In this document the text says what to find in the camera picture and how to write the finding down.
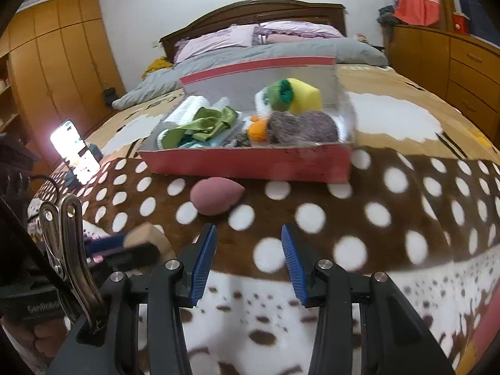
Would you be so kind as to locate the green ribbon bow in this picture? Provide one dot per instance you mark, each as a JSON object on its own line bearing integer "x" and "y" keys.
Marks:
{"x": 207, "y": 125}

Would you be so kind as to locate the pink makeup sponge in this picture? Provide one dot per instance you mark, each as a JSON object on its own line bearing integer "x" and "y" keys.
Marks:
{"x": 216, "y": 197}

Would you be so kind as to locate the wooden headboard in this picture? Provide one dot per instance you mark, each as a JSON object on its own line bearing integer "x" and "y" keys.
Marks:
{"x": 242, "y": 11}

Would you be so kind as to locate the beige sponge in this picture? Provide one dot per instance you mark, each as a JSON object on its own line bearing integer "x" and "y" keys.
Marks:
{"x": 150, "y": 234}

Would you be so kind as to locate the pile of dark clothes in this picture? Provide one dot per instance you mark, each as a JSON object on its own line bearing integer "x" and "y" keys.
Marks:
{"x": 386, "y": 15}

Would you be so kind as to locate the red cardboard box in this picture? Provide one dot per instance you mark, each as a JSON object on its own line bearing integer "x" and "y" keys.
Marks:
{"x": 242, "y": 162}

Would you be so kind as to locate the wooden wardrobe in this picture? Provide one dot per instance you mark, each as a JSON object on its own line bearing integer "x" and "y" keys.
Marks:
{"x": 58, "y": 58}

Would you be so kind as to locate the person's left hand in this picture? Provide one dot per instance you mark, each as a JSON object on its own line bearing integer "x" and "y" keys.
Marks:
{"x": 35, "y": 340}

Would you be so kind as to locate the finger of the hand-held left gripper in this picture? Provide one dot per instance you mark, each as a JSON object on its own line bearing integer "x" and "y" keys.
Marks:
{"x": 136, "y": 254}

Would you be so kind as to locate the white face mask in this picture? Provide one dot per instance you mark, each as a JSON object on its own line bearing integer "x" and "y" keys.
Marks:
{"x": 187, "y": 109}

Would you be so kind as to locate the yellow sponge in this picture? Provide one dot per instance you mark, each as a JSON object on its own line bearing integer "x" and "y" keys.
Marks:
{"x": 308, "y": 97}

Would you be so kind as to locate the metal spring clip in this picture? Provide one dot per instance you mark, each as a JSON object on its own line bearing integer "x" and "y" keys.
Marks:
{"x": 66, "y": 250}

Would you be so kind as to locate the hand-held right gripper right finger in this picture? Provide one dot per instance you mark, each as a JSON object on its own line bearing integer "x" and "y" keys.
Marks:
{"x": 293, "y": 258}

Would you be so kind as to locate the dark bag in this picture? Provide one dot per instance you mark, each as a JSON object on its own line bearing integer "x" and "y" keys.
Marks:
{"x": 110, "y": 97}

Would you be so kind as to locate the grey duvet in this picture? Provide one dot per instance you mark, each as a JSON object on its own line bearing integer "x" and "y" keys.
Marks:
{"x": 312, "y": 52}

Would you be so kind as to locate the pink ruffled pillow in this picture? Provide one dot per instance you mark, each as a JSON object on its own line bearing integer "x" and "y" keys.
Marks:
{"x": 218, "y": 41}
{"x": 304, "y": 29}

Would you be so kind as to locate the grey fuzzy cloth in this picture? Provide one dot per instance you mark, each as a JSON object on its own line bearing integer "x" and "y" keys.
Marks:
{"x": 300, "y": 127}

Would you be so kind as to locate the window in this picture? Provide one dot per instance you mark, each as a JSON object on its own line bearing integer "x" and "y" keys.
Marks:
{"x": 480, "y": 19}

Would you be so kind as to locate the smartphone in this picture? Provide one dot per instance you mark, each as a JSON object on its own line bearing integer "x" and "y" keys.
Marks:
{"x": 74, "y": 148}

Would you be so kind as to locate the orange fabric bow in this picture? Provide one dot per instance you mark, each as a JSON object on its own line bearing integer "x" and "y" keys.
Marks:
{"x": 258, "y": 131}

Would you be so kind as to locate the green and white sock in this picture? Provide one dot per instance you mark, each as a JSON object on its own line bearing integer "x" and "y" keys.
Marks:
{"x": 279, "y": 95}

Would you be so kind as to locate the red container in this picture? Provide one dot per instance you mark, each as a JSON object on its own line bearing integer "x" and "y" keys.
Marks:
{"x": 460, "y": 23}

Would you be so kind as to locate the yellow clothing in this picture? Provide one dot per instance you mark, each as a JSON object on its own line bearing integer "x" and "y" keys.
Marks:
{"x": 158, "y": 66}

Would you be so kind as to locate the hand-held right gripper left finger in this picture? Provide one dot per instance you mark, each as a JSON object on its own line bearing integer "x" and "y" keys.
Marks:
{"x": 203, "y": 258}

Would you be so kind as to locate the wooden dresser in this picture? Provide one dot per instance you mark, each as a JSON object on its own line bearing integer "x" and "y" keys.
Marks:
{"x": 422, "y": 58}

